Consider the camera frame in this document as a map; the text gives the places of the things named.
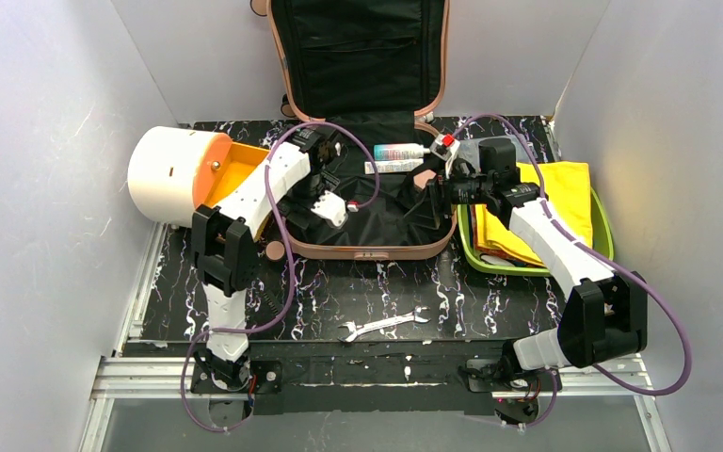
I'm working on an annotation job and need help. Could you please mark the aluminium frame rail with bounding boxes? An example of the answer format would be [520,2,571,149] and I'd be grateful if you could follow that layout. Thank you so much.
[78,224,257,452]

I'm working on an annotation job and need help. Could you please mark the black spring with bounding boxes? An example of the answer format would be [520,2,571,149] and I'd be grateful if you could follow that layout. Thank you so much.
[260,291,283,316]

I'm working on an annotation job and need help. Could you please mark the teal pink tube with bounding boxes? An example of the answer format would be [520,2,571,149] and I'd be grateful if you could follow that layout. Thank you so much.
[373,143,429,161]

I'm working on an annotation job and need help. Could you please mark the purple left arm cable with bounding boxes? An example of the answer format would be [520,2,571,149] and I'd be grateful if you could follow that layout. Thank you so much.
[179,121,382,435]

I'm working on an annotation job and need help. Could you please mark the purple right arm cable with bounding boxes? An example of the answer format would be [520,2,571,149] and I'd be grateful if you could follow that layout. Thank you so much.
[453,113,693,431]

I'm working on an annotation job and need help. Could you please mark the yellow snack packet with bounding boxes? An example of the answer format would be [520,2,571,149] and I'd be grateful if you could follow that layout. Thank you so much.
[475,162,593,267]

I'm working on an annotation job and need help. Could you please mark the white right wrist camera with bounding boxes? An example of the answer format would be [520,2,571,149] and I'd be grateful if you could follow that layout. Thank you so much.
[429,134,460,179]

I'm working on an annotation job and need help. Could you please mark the silver open-end wrench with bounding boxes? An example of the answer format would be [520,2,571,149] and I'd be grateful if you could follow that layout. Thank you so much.
[340,306,430,343]

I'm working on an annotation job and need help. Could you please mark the clear plastic screw box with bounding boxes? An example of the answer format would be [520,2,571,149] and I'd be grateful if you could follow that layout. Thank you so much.
[458,135,530,169]

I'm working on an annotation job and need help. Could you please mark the cream cylindrical drum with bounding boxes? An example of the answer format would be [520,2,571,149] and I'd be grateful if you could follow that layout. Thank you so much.
[127,126,270,246]

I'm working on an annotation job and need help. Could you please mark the green plastic tray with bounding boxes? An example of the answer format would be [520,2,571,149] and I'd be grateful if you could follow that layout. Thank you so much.
[456,189,615,278]

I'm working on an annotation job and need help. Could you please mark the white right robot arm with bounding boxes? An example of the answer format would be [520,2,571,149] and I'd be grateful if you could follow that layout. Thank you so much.
[413,134,648,379]

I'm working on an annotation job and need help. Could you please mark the white printed garment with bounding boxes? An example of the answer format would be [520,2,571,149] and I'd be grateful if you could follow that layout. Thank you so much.
[479,253,526,267]

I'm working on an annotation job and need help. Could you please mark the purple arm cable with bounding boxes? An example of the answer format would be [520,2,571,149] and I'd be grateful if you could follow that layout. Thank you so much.
[179,121,382,435]
[453,113,693,431]

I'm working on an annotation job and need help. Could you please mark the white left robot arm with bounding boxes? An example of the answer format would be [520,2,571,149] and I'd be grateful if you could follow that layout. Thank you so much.
[191,121,348,363]

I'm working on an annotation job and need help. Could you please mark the pink hard-shell suitcase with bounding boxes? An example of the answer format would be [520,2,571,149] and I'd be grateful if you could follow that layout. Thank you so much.
[250,1,457,260]

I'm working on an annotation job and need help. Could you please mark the white toothpaste tube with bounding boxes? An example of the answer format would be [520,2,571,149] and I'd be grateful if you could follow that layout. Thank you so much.
[364,158,424,175]

